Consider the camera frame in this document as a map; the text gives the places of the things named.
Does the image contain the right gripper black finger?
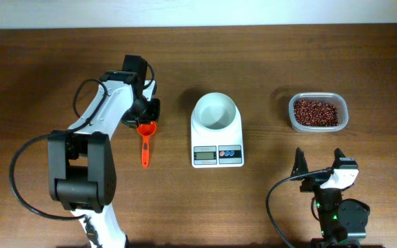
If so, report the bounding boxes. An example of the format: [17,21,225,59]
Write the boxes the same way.
[290,147,309,180]
[334,148,356,169]

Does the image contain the orange measuring scoop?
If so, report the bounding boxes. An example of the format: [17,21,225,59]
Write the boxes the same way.
[137,121,157,168]

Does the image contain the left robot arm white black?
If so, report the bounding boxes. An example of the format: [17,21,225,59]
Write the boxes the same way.
[48,55,160,247]

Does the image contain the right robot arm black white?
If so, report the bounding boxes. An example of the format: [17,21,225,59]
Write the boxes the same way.
[291,148,370,248]

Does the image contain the white round bowl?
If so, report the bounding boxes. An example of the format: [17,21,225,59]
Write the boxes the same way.
[192,92,236,130]

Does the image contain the white digital kitchen scale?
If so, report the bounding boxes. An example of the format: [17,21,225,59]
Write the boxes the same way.
[191,107,245,169]

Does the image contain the red adzuki beans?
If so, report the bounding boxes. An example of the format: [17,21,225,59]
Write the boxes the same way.
[293,99,338,127]

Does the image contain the clear plastic container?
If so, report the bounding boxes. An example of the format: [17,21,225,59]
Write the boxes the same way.
[288,92,349,133]

